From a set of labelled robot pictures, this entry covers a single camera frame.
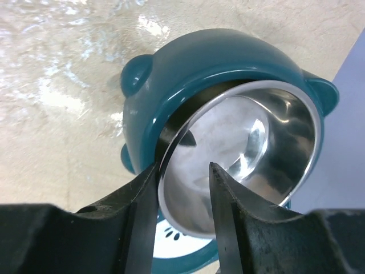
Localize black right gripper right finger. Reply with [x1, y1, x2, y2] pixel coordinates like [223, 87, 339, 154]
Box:
[209, 163, 364, 273]

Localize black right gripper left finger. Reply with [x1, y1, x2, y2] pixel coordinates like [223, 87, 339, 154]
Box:
[1, 164, 159, 273]

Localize clear glass bowl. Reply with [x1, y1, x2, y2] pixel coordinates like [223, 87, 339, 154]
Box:
[155, 80, 322, 239]

